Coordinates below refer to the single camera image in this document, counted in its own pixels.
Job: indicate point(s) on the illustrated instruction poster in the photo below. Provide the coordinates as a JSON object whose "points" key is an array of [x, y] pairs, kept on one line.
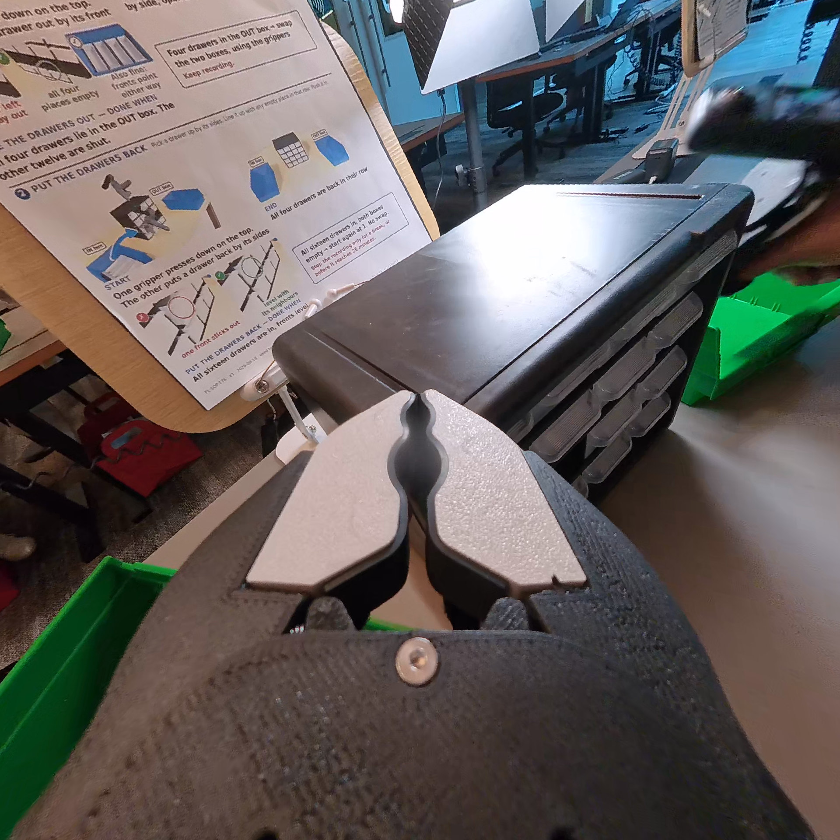
{"points": [[197, 164]]}

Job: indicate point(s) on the small board on white stand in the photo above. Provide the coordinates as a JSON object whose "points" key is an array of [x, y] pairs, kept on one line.
{"points": [[715, 33]]}

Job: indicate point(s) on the person's right hand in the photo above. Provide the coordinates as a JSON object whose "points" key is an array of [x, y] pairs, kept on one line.
{"points": [[830, 249]]}

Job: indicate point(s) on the white board stand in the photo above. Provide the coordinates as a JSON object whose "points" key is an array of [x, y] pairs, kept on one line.
{"points": [[295, 446]]}

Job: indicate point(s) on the large white reflector panel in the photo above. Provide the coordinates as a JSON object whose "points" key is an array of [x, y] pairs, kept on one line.
{"points": [[482, 46]]}

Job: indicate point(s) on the small black box device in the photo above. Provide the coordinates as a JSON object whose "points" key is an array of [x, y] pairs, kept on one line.
{"points": [[661, 161]]}

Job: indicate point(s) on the green plastic bin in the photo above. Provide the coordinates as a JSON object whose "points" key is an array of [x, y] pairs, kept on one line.
{"points": [[741, 354], [59, 643]]}

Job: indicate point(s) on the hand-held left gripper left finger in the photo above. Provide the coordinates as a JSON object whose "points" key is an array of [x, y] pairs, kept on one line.
{"points": [[328, 512]]}

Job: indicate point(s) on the grid of clear drawers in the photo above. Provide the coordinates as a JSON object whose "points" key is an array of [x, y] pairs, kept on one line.
{"points": [[623, 374]]}

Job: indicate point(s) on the red fabric bag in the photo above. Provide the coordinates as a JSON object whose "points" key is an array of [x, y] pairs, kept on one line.
{"points": [[157, 459]]}

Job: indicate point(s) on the small white reflector panel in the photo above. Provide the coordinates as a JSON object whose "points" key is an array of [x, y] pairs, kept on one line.
{"points": [[561, 16]]}

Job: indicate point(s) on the black office chair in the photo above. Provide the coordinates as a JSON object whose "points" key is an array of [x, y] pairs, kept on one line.
{"points": [[525, 108]]}

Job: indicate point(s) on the small orange-edged desk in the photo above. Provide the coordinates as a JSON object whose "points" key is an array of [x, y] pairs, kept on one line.
{"points": [[423, 131]]}

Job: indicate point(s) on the black drawer cabinet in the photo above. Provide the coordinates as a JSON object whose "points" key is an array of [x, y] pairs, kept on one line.
{"points": [[525, 282]]}

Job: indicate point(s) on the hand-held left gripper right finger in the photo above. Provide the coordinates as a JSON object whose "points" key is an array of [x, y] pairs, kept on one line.
{"points": [[505, 512]]}

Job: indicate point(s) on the pale desk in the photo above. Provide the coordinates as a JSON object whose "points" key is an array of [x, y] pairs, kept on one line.
{"points": [[722, 558]]}

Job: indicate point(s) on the pale shoe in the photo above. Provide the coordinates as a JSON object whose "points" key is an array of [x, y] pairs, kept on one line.
{"points": [[16, 548]]}

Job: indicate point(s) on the orange-edged background desk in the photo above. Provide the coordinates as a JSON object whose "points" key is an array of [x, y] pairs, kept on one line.
{"points": [[474, 144]]}

